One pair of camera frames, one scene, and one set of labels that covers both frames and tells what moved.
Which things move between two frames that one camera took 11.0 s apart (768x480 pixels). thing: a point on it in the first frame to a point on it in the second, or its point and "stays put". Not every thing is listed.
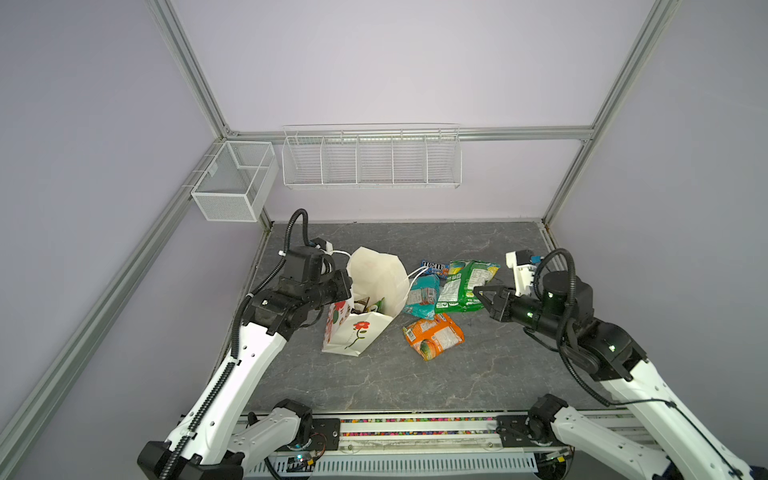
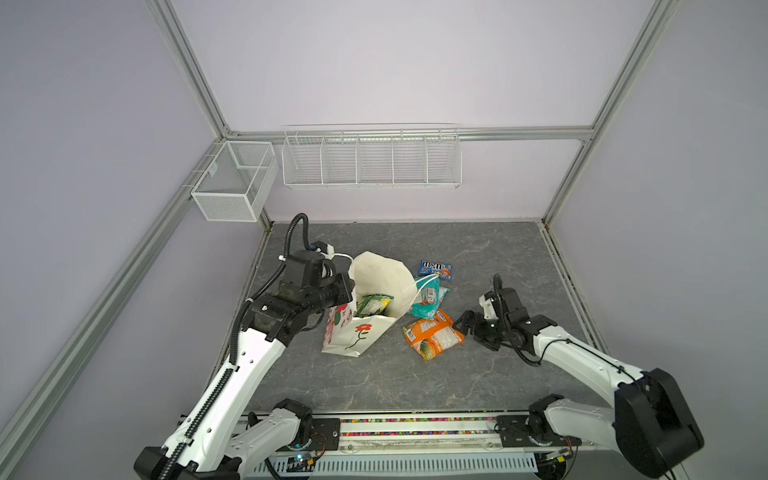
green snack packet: [457, 289] to [372, 305]
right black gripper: [501, 306] to [480, 327]
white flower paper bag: [380, 284] stays put
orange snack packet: [433, 336] stays put
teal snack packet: [423, 296] stays put
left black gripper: [341, 288] stays put
